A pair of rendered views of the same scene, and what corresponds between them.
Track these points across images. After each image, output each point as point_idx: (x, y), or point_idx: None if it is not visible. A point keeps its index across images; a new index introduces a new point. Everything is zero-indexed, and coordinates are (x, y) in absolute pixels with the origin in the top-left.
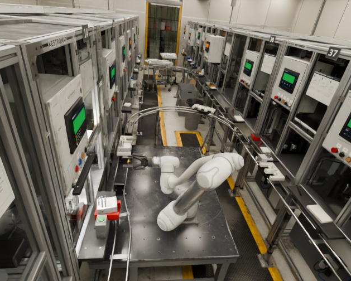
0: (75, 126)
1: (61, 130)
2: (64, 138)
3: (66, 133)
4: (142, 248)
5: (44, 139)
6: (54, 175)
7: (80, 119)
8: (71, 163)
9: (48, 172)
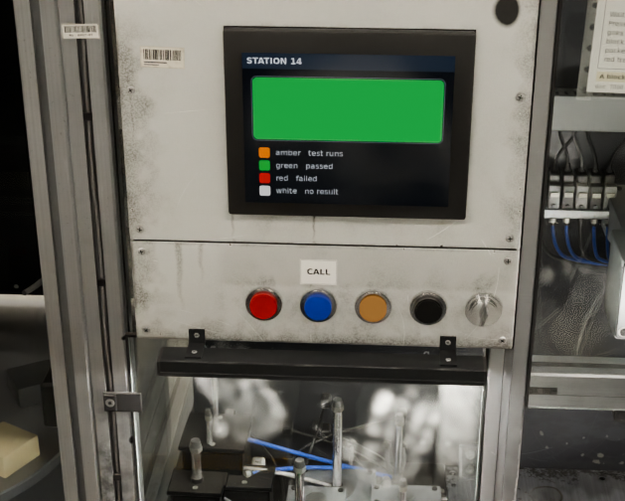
0: (267, 106)
1: (178, 70)
2: (192, 113)
3: (218, 104)
4: None
5: (49, 35)
6: (76, 194)
7: (352, 107)
8: (228, 250)
9: (36, 150)
